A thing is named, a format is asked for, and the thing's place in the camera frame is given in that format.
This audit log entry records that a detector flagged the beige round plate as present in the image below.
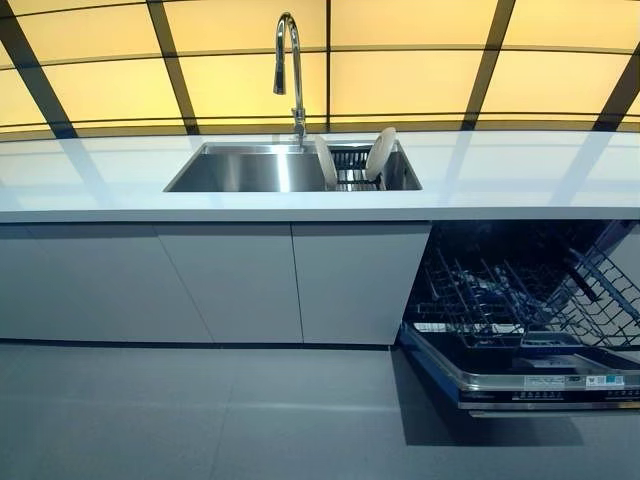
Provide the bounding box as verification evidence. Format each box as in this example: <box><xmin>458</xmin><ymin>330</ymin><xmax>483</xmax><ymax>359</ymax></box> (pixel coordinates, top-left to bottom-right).
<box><xmin>364</xmin><ymin>126</ymin><xmax>399</xmax><ymax>181</ymax></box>
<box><xmin>313</xmin><ymin>133</ymin><xmax>340</xmax><ymax>188</ymax></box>

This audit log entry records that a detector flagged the white cabinet door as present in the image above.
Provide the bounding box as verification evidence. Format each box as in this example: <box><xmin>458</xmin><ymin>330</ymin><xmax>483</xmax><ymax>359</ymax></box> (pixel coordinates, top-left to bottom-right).
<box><xmin>0</xmin><ymin>224</ymin><xmax>217</xmax><ymax>346</ymax></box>
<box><xmin>290</xmin><ymin>222</ymin><xmax>434</xmax><ymax>347</ymax></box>
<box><xmin>152</xmin><ymin>224</ymin><xmax>306</xmax><ymax>346</ymax></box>

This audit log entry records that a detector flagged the black dish drying rack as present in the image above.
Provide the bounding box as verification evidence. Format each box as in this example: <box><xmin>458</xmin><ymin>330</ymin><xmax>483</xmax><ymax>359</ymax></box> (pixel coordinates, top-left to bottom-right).
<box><xmin>324</xmin><ymin>145</ymin><xmax>390</xmax><ymax>192</ymax></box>

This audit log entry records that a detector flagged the stainless steel sink basin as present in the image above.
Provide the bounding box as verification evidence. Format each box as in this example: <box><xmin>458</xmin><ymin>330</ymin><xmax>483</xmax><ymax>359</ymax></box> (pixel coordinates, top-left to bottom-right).
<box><xmin>162</xmin><ymin>141</ymin><xmax>424</xmax><ymax>194</ymax></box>

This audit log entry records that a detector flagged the chrome gooseneck kitchen faucet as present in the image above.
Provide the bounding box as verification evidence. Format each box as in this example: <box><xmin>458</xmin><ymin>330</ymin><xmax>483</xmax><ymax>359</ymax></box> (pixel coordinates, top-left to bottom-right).
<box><xmin>272</xmin><ymin>12</ymin><xmax>308</xmax><ymax>152</ymax></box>

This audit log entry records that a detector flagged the dishwasher wire rack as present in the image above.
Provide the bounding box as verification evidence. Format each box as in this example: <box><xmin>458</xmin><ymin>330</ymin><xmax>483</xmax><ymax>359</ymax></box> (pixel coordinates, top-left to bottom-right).
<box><xmin>412</xmin><ymin>244</ymin><xmax>640</xmax><ymax>366</ymax></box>

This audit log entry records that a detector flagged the dark window frame grid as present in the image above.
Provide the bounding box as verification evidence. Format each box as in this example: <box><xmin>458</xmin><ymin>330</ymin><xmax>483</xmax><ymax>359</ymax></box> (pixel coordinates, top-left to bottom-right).
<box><xmin>0</xmin><ymin>0</ymin><xmax>640</xmax><ymax>144</ymax></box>

